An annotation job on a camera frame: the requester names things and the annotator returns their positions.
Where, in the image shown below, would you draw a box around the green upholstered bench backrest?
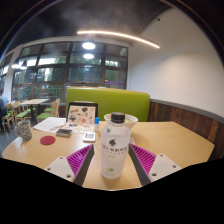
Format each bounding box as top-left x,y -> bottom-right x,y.
65,86 -> 151,123

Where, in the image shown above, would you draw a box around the small dark flat box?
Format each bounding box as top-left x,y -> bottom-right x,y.
55,128 -> 74,138

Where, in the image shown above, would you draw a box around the round white ceiling lamp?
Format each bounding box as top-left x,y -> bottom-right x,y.
81,40 -> 97,51

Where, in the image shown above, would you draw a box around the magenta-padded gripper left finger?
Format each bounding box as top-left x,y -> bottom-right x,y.
44,143 -> 95,187

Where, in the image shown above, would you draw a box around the group of green-seated wooden chairs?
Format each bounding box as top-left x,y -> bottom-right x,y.
1,98 -> 62,129

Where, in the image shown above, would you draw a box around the dark-framed window wall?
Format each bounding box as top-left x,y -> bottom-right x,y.
0,41 -> 129,103

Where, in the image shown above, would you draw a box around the white printed paper sheets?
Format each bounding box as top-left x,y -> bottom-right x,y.
33,116 -> 68,134

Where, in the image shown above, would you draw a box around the speckled green-white mug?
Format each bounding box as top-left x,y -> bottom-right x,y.
14,119 -> 33,142

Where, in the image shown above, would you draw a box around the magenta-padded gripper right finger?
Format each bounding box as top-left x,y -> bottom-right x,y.
128,143 -> 183,187

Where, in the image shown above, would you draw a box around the long curved ceiling light strip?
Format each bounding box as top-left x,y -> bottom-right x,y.
76,29 -> 161,50

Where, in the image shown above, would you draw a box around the flat round red coaster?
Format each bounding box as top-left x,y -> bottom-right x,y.
39,135 -> 57,146

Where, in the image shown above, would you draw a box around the clear black-capped water bottle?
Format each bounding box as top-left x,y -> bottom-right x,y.
100,112 -> 132,180

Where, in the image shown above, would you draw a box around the white bowl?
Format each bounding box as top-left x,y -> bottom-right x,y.
103,112 -> 139,130

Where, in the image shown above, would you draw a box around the colourful printed sticker sheet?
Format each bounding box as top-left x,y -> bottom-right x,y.
63,122 -> 96,134

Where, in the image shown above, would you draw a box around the light wooden dining table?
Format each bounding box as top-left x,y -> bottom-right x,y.
19,98 -> 50,125

